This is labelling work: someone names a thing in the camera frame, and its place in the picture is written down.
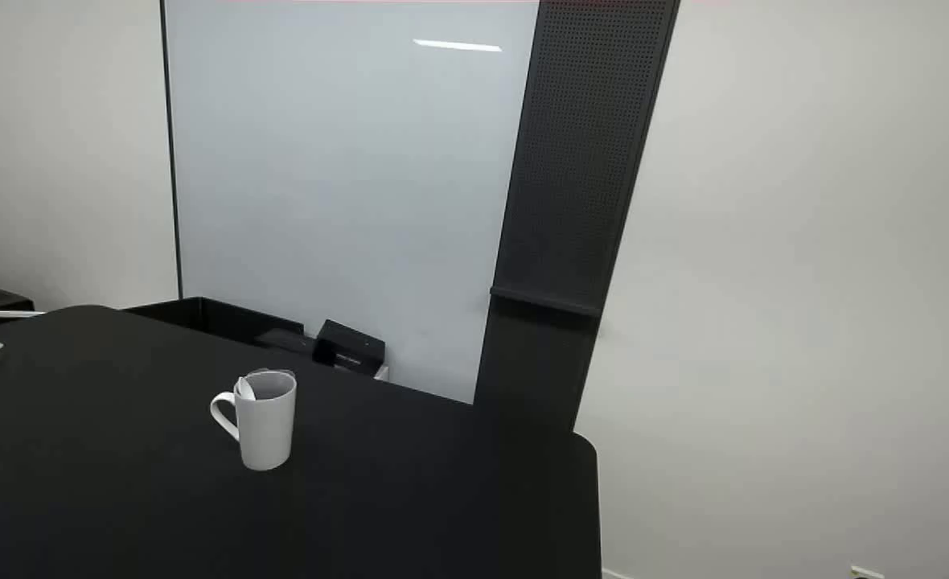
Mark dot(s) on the black box on floor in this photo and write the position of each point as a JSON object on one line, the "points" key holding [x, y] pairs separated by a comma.
{"points": [[349, 349]]}

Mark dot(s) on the large whiteboard panel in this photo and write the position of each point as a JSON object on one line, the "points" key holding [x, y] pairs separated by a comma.
{"points": [[349, 161]]}

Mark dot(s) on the white ceramic mug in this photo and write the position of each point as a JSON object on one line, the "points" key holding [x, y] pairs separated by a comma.
{"points": [[260, 415]]}

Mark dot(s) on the dark vertical pillar panel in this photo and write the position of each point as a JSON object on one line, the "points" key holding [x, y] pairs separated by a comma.
{"points": [[588, 113]]}

